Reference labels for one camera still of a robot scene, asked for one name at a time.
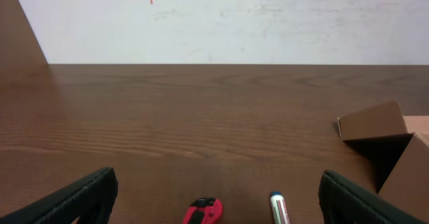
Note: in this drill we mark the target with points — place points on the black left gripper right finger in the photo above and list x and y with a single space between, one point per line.
343 201

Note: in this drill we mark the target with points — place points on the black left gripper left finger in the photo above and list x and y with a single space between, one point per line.
88 200

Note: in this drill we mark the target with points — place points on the blue white marker pen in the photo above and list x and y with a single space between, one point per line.
278 205

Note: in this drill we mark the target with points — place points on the red black utility knife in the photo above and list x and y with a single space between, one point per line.
204 210

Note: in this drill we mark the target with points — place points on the brown cardboard box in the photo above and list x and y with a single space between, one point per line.
397 145

